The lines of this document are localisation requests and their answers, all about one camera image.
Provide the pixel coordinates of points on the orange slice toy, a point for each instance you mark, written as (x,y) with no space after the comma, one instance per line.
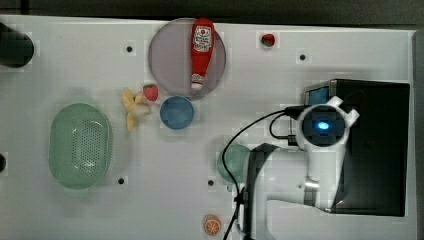
(212,225)

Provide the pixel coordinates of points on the yellow toy banana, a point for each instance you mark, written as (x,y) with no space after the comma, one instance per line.
(136,106)

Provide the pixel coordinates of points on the black cylinder post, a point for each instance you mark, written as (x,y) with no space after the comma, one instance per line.
(3,163)
(16,48)

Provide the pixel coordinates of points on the small red strawberry toy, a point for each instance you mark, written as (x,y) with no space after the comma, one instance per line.
(268,40)

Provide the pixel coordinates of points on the red ketchup bottle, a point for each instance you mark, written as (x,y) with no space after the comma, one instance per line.
(202,45)

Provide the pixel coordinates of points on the green cup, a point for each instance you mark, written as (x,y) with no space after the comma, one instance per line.
(232,164)

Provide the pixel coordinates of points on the green perforated basket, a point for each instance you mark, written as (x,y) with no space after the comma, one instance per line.
(80,146)

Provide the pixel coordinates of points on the grey round plate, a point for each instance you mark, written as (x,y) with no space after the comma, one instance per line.
(169,60)

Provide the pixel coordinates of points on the black toaster oven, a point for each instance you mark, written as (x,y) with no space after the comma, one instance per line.
(373,180)

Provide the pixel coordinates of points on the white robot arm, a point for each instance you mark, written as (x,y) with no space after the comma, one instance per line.
(309,174)

